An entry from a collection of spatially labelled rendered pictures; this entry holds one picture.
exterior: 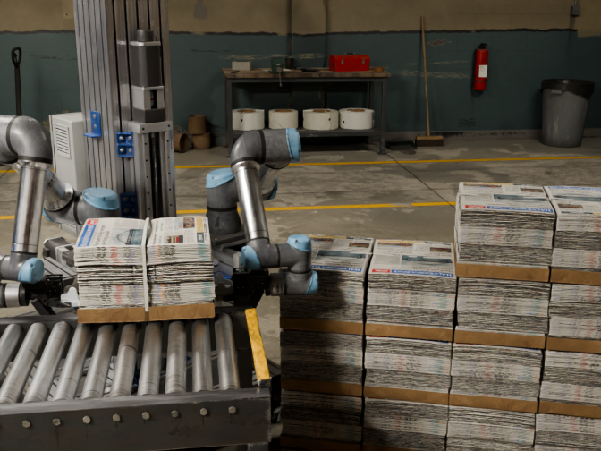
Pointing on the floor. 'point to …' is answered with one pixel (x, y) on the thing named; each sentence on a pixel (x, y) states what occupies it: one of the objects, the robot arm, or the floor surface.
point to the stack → (436, 353)
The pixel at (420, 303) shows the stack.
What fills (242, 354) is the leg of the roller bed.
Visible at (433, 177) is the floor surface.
